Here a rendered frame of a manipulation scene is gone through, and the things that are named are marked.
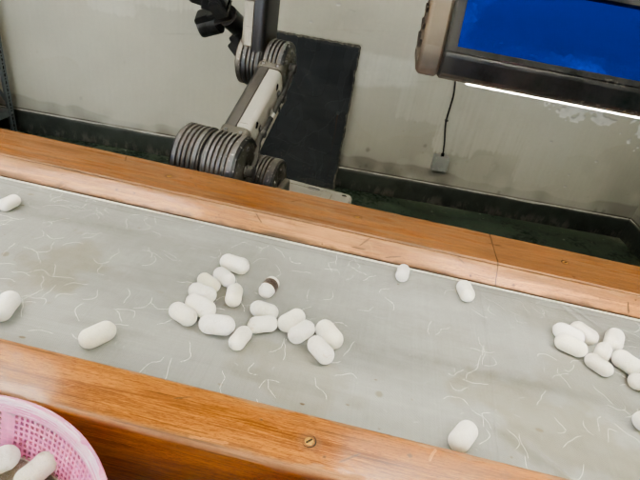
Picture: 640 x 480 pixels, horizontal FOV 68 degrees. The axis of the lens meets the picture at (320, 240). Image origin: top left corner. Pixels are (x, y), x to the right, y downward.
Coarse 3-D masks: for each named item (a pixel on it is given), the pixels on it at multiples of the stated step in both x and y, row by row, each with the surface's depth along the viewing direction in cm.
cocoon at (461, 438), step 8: (464, 424) 43; (472, 424) 43; (456, 432) 42; (464, 432) 42; (472, 432) 42; (448, 440) 42; (456, 440) 41; (464, 440) 41; (472, 440) 42; (456, 448) 41; (464, 448) 41
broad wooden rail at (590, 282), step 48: (0, 144) 74; (48, 144) 77; (96, 192) 70; (144, 192) 70; (192, 192) 71; (240, 192) 73; (288, 192) 76; (288, 240) 68; (336, 240) 68; (384, 240) 68; (432, 240) 70; (480, 240) 72; (528, 288) 66; (576, 288) 66; (624, 288) 66
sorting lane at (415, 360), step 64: (0, 192) 67; (64, 192) 70; (0, 256) 55; (64, 256) 57; (128, 256) 59; (192, 256) 61; (256, 256) 63; (320, 256) 66; (64, 320) 48; (128, 320) 50; (320, 320) 54; (384, 320) 56; (448, 320) 58; (512, 320) 60; (576, 320) 62; (192, 384) 44; (256, 384) 45; (320, 384) 46; (384, 384) 48; (448, 384) 49; (512, 384) 50; (576, 384) 52; (448, 448) 42; (512, 448) 43; (576, 448) 45
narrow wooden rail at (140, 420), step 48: (0, 384) 38; (48, 384) 39; (96, 384) 39; (144, 384) 40; (0, 432) 40; (96, 432) 38; (144, 432) 37; (192, 432) 37; (240, 432) 38; (288, 432) 38; (336, 432) 39
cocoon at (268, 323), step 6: (252, 318) 50; (258, 318) 50; (264, 318) 50; (270, 318) 51; (252, 324) 50; (258, 324) 50; (264, 324) 50; (270, 324) 50; (276, 324) 51; (252, 330) 50; (258, 330) 50; (264, 330) 50; (270, 330) 51
